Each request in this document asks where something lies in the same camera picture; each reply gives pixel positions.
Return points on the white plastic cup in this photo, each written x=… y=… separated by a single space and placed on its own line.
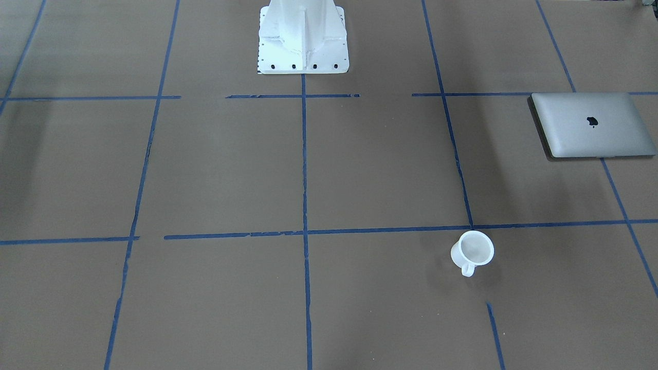
x=473 y=249

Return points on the silver closed laptop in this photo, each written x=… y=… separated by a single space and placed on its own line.
x=592 y=125

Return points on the brown paper table cover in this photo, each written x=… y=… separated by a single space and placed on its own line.
x=165 y=206

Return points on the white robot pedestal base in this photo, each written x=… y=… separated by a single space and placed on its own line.
x=302 y=37

